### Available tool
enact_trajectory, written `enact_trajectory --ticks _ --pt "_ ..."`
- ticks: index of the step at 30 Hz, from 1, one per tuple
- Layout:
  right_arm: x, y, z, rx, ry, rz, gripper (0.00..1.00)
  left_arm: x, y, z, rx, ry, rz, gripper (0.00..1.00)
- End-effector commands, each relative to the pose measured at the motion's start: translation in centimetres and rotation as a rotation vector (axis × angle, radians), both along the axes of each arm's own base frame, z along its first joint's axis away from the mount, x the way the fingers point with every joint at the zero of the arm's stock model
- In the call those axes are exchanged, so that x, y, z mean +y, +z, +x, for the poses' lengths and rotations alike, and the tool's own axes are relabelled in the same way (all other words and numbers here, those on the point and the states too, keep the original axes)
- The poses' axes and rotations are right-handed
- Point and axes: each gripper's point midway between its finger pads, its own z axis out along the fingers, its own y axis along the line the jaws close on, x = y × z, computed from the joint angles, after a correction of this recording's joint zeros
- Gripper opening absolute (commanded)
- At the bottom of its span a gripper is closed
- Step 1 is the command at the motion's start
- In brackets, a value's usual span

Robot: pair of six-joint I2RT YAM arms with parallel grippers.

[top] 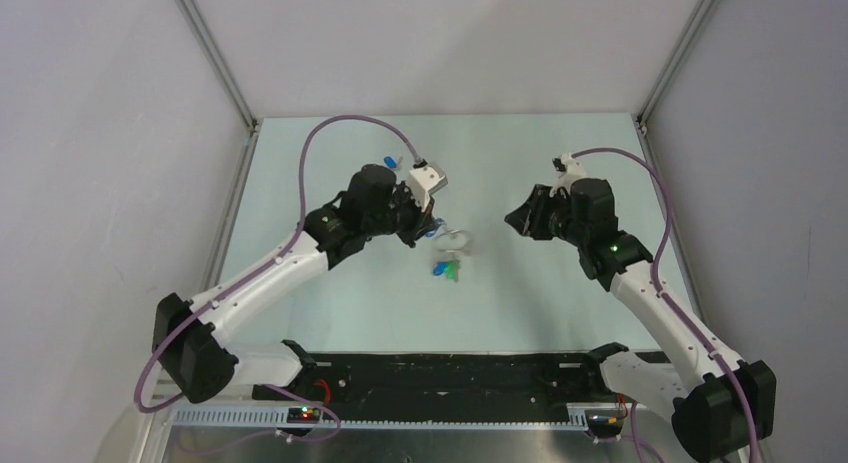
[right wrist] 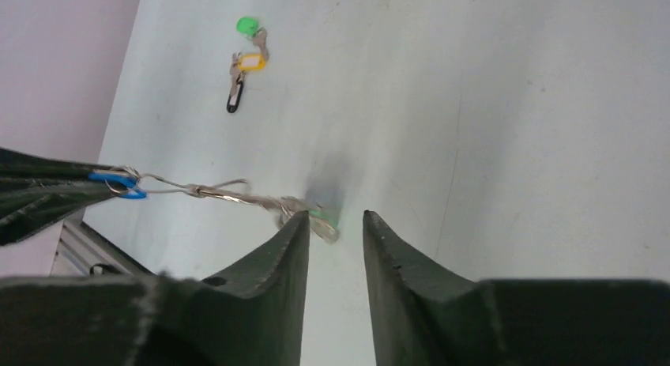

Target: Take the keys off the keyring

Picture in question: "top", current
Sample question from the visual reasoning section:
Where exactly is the left electronics board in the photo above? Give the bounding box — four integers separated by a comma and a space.
286, 406, 323, 425

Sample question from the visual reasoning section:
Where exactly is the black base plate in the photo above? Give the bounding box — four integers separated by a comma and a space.
287, 352, 627, 422

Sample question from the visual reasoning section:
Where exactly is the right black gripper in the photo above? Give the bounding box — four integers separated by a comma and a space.
503, 184, 587, 248

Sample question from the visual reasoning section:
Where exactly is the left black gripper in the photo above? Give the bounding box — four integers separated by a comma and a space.
363, 180, 438, 248

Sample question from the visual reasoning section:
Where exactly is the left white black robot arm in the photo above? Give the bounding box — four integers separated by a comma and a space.
152, 162, 447, 404

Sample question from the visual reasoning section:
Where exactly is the grey slotted cable duct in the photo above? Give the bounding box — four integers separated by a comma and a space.
170, 405, 588, 431

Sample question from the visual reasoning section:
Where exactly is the right aluminium frame post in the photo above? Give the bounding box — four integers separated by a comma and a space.
635, 0, 721, 128

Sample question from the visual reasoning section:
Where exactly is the electronics board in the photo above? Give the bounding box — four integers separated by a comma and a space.
586, 413, 629, 440
286, 406, 323, 425

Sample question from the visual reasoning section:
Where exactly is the metal wire keyring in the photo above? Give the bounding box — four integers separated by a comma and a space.
433, 229, 475, 255

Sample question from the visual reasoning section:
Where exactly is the aluminium frame post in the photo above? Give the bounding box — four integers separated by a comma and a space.
635, 0, 721, 128
174, 0, 258, 134

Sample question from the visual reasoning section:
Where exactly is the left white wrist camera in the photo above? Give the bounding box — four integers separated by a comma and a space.
404, 160, 448, 213

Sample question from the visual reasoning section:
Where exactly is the right electronics board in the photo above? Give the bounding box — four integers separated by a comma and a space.
586, 413, 629, 440

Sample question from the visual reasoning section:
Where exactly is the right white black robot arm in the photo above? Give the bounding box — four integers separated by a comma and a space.
504, 178, 777, 462

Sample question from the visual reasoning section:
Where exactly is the blue tagged brass key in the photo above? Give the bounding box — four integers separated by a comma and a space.
432, 261, 449, 276

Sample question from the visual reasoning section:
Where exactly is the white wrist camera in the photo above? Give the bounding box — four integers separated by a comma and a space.
549, 153, 587, 197
404, 160, 448, 213

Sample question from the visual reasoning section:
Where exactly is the left aluminium frame post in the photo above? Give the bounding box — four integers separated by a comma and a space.
174, 0, 258, 134

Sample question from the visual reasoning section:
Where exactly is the green tagged key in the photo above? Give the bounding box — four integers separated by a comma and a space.
444, 260, 461, 282

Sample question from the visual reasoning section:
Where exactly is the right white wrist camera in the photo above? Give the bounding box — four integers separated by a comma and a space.
549, 153, 587, 197

